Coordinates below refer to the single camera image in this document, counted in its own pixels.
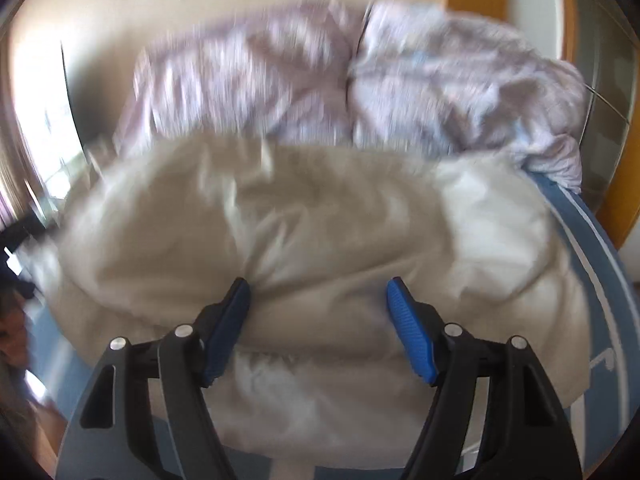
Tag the bed with blue striped sheet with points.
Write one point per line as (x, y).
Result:
(600, 320)

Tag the pink floral duvet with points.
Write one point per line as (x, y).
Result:
(425, 85)

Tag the beige down jacket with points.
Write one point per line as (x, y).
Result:
(325, 240)

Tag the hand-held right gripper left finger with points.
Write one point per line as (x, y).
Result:
(227, 330)

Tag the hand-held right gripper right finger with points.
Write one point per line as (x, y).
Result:
(410, 330)

